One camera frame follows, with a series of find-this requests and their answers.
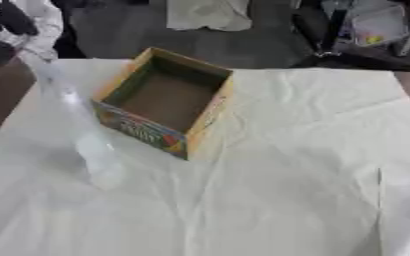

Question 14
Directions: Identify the clear plastic storage box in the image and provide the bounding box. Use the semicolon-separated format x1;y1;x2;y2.
350;4;410;48

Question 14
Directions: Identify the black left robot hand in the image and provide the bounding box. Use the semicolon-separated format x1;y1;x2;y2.
0;0;43;37

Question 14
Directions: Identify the white cloth bag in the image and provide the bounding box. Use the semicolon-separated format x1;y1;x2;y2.
164;0;256;33

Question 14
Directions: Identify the clear plastic bottle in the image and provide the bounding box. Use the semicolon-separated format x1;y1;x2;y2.
33;61;128;192

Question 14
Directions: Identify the open printed cardboard box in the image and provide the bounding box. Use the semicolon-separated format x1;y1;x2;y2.
89;46;237;162

